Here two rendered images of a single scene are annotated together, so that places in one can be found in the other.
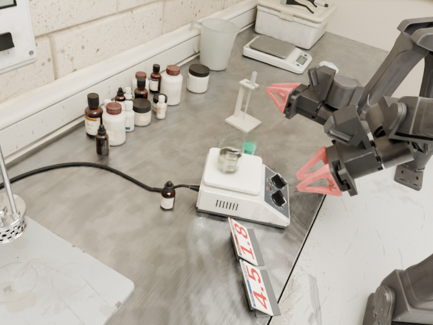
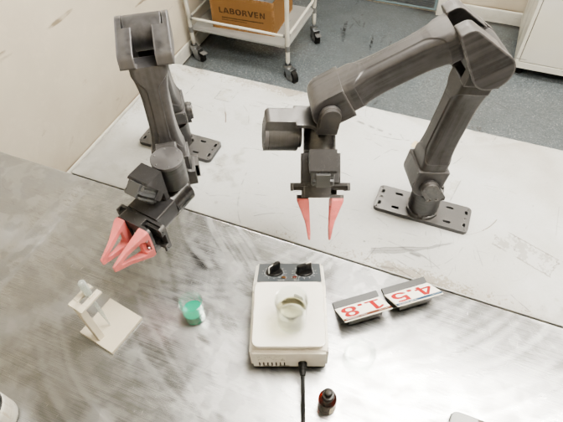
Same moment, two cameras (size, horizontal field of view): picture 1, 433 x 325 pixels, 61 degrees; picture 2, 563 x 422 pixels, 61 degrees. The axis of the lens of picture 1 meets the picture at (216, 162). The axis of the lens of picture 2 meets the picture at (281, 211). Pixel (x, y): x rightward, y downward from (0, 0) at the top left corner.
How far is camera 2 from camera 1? 0.72 m
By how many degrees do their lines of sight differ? 59
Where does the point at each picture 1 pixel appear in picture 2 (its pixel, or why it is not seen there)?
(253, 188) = (318, 289)
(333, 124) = (330, 175)
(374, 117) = (283, 140)
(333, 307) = (398, 237)
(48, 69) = not seen: outside the picture
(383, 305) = (436, 190)
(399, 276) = (425, 172)
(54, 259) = not seen: outside the picture
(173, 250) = (391, 383)
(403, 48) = (159, 78)
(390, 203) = (249, 173)
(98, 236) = not seen: outside the picture
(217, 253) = (378, 337)
